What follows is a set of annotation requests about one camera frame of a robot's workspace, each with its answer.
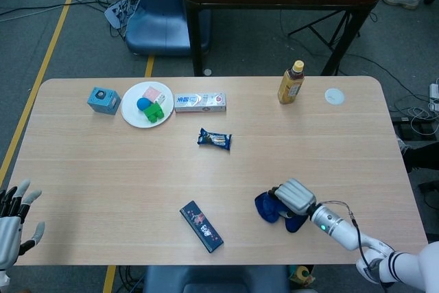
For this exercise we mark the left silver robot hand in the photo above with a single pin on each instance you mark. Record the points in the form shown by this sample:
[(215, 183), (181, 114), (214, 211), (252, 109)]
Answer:
[(10, 228)]

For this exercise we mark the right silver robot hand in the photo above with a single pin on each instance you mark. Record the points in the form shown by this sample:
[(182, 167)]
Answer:
[(295, 197)]

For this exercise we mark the blue cloth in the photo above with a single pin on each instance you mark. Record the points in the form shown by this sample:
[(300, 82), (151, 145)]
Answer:
[(271, 210)]

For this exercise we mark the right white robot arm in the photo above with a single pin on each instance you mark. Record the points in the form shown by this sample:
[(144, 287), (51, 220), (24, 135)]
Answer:
[(360, 238)]

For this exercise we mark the dark patterned long box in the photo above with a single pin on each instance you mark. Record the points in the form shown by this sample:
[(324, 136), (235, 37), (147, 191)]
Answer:
[(201, 226)]

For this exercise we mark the blue cookie snack packet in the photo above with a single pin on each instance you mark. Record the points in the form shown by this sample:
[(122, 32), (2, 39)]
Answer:
[(214, 139)]

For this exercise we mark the white round table grommet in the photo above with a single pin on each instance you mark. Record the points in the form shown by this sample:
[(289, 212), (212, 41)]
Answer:
[(334, 96)]

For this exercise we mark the yellow tea bottle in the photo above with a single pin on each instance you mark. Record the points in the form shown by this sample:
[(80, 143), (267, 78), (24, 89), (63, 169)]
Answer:
[(291, 85)]

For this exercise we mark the blue robot body base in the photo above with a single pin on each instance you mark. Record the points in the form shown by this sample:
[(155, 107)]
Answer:
[(216, 279)]

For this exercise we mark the black pedal box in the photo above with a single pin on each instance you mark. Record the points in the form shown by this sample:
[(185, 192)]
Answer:
[(411, 131)]

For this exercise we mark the toothpaste box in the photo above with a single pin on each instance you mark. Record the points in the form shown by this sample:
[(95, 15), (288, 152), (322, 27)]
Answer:
[(200, 102)]

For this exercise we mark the light blue cube box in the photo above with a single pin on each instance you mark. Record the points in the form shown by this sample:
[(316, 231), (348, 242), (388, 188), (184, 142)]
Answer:
[(103, 101)]

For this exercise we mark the green toy block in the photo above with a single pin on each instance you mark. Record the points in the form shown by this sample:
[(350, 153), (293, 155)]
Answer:
[(153, 112)]

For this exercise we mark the black tripod stand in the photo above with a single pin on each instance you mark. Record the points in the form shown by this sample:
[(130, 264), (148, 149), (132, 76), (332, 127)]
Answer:
[(326, 30)]

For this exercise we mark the white power strip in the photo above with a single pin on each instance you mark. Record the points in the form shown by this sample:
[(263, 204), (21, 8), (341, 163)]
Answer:
[(434, 95)]

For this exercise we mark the pink white small box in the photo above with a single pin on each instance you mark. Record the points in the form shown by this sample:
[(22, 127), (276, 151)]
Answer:
[(155, 94)]

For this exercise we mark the white round plate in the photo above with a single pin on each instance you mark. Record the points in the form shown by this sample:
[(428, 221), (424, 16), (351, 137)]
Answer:
[(146, 105)]

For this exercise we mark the blue ball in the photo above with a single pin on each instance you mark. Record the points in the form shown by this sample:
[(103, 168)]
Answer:
[(143, 104)]

